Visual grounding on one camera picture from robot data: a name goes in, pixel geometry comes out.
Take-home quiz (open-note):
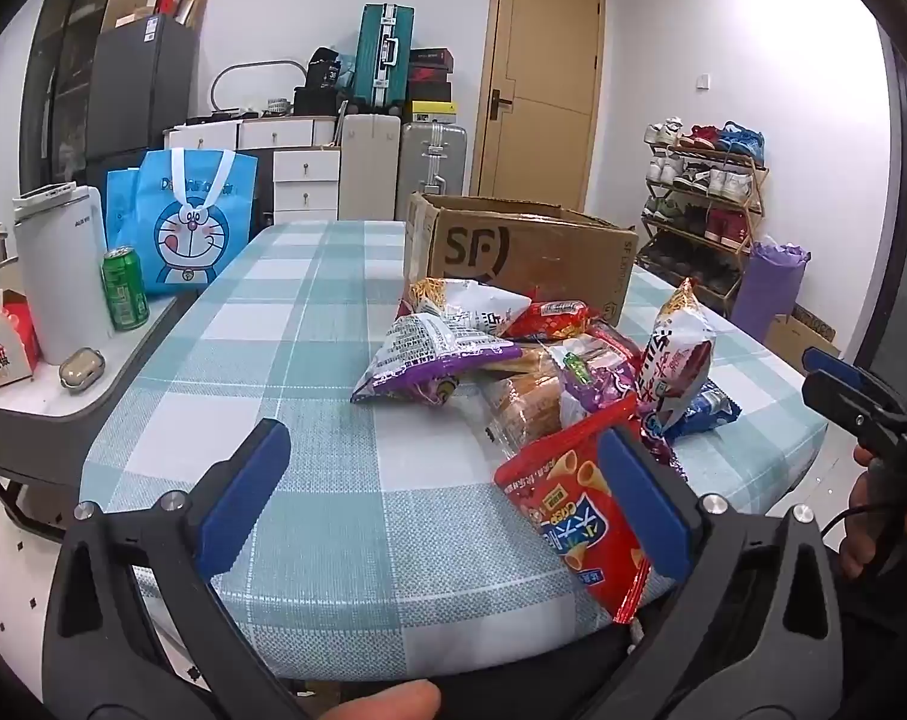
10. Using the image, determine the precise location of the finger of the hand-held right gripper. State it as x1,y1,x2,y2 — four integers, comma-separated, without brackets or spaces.
802,346,893,402
800,370,900,451

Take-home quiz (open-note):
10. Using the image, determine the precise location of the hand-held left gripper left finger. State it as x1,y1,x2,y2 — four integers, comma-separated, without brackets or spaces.
43,418,305,720

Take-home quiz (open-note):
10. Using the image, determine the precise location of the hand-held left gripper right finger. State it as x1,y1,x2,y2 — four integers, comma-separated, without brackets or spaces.
588,424,845,720

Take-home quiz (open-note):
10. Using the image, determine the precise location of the red cone snack packet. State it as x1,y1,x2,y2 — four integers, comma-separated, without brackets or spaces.
494,394,653,625

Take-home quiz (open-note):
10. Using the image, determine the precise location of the blue cookie packet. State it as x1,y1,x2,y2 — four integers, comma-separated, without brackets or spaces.
644,379,743,440

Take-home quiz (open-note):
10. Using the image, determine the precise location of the purple white candy packet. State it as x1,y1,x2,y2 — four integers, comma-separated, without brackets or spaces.
547,330,642,428

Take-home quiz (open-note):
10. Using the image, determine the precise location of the white maroon noodle snack bag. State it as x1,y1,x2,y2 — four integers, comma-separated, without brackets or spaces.
637,277,717,436

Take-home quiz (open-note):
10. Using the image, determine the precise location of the clear bread package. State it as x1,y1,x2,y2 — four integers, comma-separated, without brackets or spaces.
477,345,575,458

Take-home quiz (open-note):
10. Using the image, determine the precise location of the small red snack packet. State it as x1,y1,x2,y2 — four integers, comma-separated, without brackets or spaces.
498,298,591,342

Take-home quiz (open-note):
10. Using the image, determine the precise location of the silver purple snack bag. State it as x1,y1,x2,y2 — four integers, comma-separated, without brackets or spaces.
350,311,525,406

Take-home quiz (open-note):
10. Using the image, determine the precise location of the white orange noodle snack bag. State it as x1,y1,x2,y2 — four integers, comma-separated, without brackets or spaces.
397,276,533,338

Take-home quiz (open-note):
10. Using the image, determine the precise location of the brown cardboard box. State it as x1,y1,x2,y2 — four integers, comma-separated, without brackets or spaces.
403,192,641,329

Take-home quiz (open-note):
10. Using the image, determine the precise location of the person's right hand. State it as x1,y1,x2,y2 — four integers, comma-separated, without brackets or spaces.
837,446,907,586

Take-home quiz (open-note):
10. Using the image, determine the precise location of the person's left hand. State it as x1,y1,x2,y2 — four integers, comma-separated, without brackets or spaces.
307,679,443,720

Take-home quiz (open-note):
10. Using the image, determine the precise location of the printed cardboard box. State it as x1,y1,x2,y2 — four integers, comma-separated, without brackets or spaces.
764,304,840,372

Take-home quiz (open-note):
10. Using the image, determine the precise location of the purple rolled mat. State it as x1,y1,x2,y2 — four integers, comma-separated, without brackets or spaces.
731,240,810,342

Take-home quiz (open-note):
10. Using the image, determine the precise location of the wooden shoe rack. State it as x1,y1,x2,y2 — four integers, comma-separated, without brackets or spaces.
637,139,770,316

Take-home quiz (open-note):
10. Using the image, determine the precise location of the beige earbuds case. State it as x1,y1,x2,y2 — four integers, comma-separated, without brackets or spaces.
58,355,108,395

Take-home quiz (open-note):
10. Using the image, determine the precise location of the grey side table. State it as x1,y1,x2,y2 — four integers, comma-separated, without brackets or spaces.
0,289,192,541

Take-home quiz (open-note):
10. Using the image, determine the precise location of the green drink can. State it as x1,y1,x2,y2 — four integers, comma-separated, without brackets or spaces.
101,245,151,331

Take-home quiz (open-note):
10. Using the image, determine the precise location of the blue cartoon tote bag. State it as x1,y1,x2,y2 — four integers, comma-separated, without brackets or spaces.
106,148,260,295

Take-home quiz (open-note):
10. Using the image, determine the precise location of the white electric kettle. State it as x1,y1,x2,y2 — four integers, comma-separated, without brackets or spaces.
13,183,116,366

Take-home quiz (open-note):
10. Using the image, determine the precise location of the red white carton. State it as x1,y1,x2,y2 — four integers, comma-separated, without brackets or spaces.
0,287,41,395

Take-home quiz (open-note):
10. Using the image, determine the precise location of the white drawer dresser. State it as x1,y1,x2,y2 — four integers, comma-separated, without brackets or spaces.
163,116,344,226

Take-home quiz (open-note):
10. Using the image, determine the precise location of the beige suitcase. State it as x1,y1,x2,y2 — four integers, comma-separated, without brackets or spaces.
338,114,402,222

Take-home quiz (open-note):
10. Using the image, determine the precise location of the silver suitcase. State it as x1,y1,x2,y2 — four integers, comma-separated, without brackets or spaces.
397,121,470,220

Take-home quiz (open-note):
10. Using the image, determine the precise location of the wooden door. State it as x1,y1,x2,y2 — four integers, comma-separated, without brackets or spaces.
468,0,606,217

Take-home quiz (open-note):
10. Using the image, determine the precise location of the oval mirror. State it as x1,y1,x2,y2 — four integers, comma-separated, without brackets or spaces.
211,58,308,115

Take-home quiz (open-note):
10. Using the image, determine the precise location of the dark grey refrigerator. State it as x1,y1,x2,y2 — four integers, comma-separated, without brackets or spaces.
86,15,200,162

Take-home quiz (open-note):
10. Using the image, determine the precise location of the black bag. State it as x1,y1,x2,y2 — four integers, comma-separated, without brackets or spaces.
295,47,357,117

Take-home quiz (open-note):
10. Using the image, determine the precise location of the dark glass cabinet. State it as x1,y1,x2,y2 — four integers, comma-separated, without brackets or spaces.
20,0,132,192

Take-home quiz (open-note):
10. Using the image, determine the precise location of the stack of shoe boxes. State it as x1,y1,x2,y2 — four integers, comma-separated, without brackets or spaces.
407,47,455,123

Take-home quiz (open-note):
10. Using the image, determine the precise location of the teal suitcase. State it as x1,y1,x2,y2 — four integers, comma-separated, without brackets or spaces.
352,4,416,107

